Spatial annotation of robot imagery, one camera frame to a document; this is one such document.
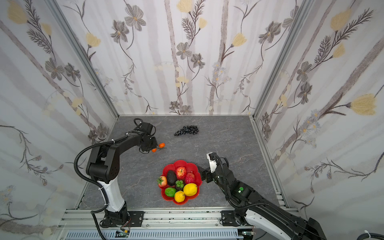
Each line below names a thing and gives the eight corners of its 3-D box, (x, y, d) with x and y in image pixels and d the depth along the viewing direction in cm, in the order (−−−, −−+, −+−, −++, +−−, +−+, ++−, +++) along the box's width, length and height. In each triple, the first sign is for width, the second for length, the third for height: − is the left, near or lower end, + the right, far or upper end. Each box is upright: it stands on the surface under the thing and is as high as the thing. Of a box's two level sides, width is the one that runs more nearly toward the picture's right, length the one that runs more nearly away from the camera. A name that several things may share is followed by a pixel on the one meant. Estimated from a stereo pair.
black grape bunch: (175, 135, 111) (174, 131, 107) (175, 129, 114) (175, 125, 111) (198, 135, 111) (198, 131, 107) (198, 129, 114) (198, 125, 111)
